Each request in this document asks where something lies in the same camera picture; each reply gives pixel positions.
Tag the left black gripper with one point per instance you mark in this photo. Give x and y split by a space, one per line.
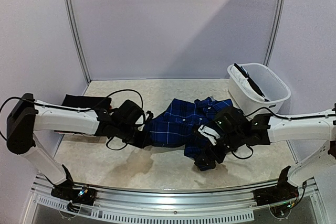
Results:
141 143

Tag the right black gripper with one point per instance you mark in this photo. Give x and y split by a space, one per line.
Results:
207 154

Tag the black t-shirt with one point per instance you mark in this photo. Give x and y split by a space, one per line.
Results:
85 102

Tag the blue plaid shirt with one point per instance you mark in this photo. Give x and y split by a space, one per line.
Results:
177 126

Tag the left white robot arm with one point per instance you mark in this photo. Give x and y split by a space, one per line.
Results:
83 115

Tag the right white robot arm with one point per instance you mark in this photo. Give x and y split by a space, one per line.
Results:
316 126

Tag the white laundry basket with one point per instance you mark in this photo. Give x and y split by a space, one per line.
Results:
275 91

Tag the white towel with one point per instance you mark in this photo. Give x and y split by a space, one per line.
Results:
242 79

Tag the black garment in basket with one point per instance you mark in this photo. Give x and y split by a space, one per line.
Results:
252 82

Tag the perforated metal front panel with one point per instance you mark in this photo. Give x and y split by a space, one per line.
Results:
43 209

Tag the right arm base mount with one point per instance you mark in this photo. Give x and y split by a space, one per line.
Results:
282 191

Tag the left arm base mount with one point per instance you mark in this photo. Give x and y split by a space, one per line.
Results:
67 190

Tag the aluminium front rail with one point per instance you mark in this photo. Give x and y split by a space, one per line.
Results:
108 197

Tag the right wall metal profile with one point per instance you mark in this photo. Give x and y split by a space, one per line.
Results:
274 31

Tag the wall metal profile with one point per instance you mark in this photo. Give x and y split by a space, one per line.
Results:
76 39
274 31

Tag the left wall metal profile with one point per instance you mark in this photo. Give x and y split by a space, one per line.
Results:
76 39

